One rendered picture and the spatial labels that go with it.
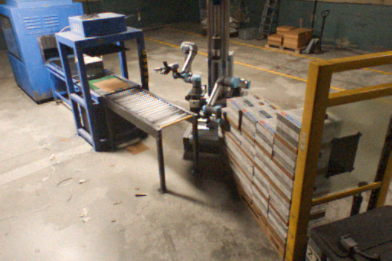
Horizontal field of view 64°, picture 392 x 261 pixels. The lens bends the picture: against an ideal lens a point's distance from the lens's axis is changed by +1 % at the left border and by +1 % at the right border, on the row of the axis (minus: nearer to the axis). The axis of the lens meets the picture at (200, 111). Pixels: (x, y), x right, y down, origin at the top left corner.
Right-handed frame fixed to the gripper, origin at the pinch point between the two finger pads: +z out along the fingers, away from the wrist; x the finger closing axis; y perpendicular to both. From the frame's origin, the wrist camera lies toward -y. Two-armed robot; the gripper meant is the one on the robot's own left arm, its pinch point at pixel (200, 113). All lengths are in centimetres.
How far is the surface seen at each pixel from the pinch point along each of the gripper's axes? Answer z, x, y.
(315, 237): -188, 67, 0
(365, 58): -184, 37, 107
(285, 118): -135, 30, 51
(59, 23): 360, 29, 68
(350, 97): -182, 42, 85
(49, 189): 89, 159, -77
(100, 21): 140, 44, 95
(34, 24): 359, 70, 71
